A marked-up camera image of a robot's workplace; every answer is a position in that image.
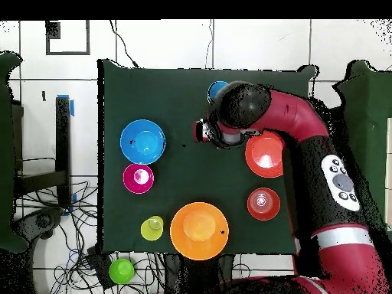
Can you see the blue cup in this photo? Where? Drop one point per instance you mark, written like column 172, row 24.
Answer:
column 216, row 88

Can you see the translucent yellow cup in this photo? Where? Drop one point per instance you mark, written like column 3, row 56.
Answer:
column 150, row 231

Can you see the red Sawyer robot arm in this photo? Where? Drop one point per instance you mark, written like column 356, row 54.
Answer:
column 306, row 137

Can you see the dark green table cloth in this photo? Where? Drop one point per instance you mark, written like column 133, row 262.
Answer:
column 183, row 183

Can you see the large blue bowl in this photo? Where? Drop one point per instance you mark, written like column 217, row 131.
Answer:
column 142, row 142

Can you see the large shallow orange bowl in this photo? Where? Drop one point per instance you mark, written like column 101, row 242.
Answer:
column 263, row 153

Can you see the pink bowl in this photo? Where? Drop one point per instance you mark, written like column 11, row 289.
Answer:
column 137, row 179

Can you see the small orange bowl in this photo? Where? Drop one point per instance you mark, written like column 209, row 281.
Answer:
column 263, row 203

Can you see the large yellow bowl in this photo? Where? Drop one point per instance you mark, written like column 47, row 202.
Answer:
column 199, row 229

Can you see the blue tape strip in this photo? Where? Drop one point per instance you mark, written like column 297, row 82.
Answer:
column 72, row 107

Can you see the green cup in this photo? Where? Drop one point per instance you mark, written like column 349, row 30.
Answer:
column 121, row 272

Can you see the neighbouring green table cloth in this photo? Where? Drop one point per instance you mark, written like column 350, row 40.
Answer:
column 6, row 153
column 373, row 122

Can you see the black square floor marker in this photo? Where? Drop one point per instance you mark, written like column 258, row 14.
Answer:
column 52, row 30

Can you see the black stand base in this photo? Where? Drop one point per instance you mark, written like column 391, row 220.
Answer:
column 43, row 220

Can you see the black table frame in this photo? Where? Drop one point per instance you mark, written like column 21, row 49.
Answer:
column 62, row 137

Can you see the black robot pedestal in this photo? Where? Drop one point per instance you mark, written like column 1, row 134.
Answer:
column 199, row 275

